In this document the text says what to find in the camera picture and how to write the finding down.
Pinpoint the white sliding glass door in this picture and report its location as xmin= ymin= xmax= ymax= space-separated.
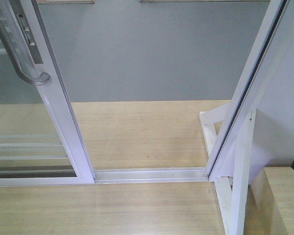
xmin=0 ymin=0 xmax=96 ymax=188

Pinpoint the grey metal door handle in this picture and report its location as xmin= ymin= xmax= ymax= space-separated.
xmin=0 ymin=0 xmax=54 ymax=87

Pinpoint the aluminium door track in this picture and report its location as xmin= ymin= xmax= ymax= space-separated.
xmin=95 ymin=167 xmax=208 ymax=184

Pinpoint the light wooden box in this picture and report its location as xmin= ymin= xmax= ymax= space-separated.
xmin=251 ymin=167 xmax=294 ymax=235

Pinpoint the white triangular support brace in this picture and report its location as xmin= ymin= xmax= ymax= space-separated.
xmin=199 ymin=103 xmax=256 ymax=235

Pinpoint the wooden floor platform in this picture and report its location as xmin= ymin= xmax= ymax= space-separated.
xmin=0 ymin=100 xmax=225 ymax=235

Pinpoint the white door frame post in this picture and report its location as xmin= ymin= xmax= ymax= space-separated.
xmin=206 ymin=0 xmax=294 ymax=181

